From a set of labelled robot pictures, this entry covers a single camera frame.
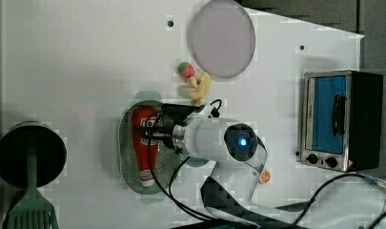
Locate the grey oval plate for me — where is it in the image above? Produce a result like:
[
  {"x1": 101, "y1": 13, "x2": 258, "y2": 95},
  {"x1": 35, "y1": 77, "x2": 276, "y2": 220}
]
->
[{"x1": 191, "y1": 0, "x2": 255, "y2": 77}]

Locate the red ketchup bottle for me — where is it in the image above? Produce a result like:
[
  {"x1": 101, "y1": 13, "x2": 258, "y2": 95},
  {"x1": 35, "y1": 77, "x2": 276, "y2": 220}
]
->
[{"x1": 132, "y1": 107, "x2": 158, "y2": 188}]

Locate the green spatula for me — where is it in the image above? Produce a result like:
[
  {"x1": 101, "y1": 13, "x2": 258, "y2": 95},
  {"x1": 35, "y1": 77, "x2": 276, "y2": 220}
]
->
[{"x1": 2, "y1": 127, "x2": 60, "y2": 229}]

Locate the red toy strawberry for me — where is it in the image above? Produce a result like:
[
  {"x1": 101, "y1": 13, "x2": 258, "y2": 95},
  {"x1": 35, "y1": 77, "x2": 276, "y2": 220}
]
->
[{"x1": 177, "y1": 62, "x2": 195, "y2": 78}]

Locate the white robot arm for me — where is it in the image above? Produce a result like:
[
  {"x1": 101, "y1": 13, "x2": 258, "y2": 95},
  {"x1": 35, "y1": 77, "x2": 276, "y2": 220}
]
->
[{"x1": 132, "y1": 103, "x2": 307, "y2": 229}]

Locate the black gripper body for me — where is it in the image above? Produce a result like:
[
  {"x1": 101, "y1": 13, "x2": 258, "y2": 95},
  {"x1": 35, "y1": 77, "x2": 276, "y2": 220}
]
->
[{"x1": 152, "y1": 103, "x2": 204, "y2": 149}]

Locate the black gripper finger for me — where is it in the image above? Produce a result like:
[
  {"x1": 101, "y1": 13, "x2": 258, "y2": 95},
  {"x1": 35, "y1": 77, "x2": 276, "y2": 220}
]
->
[
  {"x1": 142, "y1": 117, "x2": 159, "y2": 128},
  {"x1": 134, "y1": 127, "x2": 169, "y2": 140}
]

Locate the black toaster oven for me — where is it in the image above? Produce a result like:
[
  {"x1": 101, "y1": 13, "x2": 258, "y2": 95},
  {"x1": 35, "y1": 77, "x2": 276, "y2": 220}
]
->
[{"x1": 300, "y1": 71, "x2": 383, "y2": 173}]

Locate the orange slice toy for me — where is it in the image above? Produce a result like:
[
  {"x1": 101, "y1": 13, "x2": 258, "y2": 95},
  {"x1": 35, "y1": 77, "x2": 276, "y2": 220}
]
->
[{"x1": 259, "y1": 170, "x2": 272, "y2": 184}]

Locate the black cylindrical utensil holder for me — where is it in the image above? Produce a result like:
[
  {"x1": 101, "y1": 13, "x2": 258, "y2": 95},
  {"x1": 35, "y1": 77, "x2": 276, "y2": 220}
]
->
[{"x1": 0, "y1": 121, "x2": 67, "y2": 188}]

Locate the yellow toy banana bunch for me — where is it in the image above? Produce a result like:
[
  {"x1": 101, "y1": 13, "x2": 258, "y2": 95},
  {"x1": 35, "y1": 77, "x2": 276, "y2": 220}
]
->
[{"x1": 180, "y1": 72, "x2": 212, "y2": 107}]

